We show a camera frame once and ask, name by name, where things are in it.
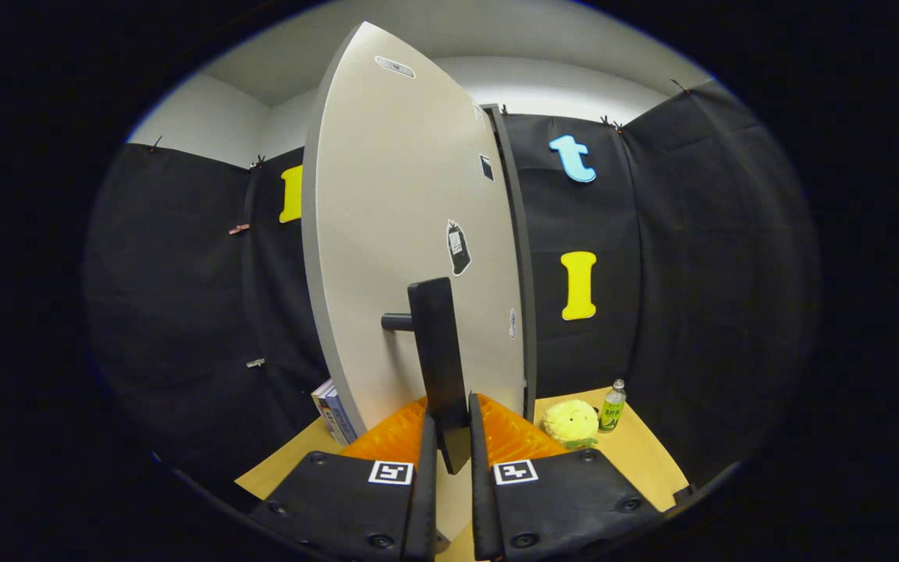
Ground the black backdrop cloth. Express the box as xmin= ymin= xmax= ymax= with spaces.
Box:
xmin=83 ymin=78 xmax=821 ymax=500

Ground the yellow plush toy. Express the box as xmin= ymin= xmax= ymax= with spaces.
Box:
xmin=542 ymin=400 xmax=600 ymax=450

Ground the green label drink bottle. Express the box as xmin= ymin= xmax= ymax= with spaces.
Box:
xmin=599 ymin=379 xmax=627 ymax=432

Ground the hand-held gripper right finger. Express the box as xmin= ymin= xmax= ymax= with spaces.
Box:
xmin=469 ymin=393 xmax=665 ymax=562

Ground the blue book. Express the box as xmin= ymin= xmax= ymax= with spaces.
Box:
xmin=325 ymin=384 xmax=358 ymax=444

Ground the white book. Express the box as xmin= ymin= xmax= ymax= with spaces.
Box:
xmin=311 ymin=379 xmax=341 ymax=446

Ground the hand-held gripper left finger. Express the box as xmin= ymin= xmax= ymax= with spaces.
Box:
xmin=251 ymin=396 xmax=439 ymax=562

